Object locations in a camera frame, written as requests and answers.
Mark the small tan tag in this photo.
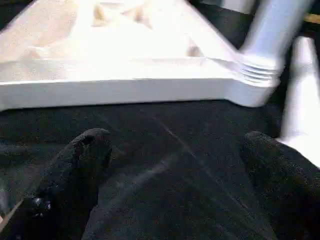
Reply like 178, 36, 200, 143
303, 13, 320, 25

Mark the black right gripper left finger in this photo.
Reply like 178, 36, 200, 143
0, 127, 113, 240

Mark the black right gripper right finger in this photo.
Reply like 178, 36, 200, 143
239, 131, 320, 240

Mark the black mat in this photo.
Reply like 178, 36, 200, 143
0, 0, 320, 240

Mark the white plastic table top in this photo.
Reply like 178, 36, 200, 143
0, 0, 282, 111

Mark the white plastic table leg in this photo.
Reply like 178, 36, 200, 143
278, 36, 320, 170
234, 0, 313, 88

